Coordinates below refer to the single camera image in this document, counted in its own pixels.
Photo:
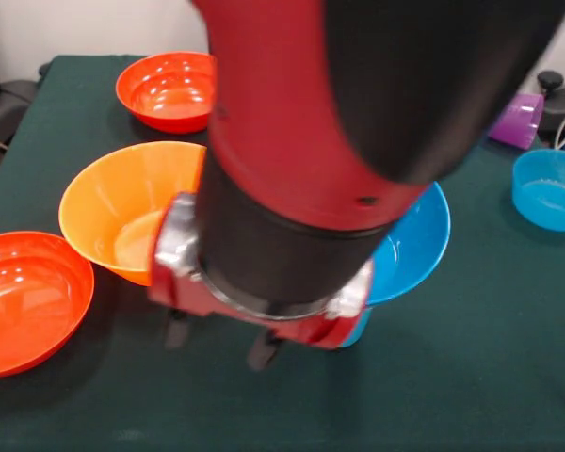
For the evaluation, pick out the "small blue bowl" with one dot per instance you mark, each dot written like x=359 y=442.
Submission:
x=551 y=198

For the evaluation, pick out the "large orange bowl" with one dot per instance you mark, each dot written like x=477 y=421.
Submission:
x=165 y=94
x=28 y=306

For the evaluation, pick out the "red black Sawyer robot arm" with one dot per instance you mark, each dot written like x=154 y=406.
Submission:
x=334 y=141

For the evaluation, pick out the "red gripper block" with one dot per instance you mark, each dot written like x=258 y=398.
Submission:
x=183 y=294

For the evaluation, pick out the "large blue bowl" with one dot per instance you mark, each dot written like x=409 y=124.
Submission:
x=414 y=245

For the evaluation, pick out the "purple cup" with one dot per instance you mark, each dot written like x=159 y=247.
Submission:
x=518 y=122

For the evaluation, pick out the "large yellow-orange bowl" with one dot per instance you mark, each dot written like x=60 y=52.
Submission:
x=113 y=212

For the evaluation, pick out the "dark green table cloth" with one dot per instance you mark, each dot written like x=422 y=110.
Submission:
x=216 y=414

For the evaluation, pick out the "blue cup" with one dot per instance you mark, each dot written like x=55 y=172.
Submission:
x=360 y=329

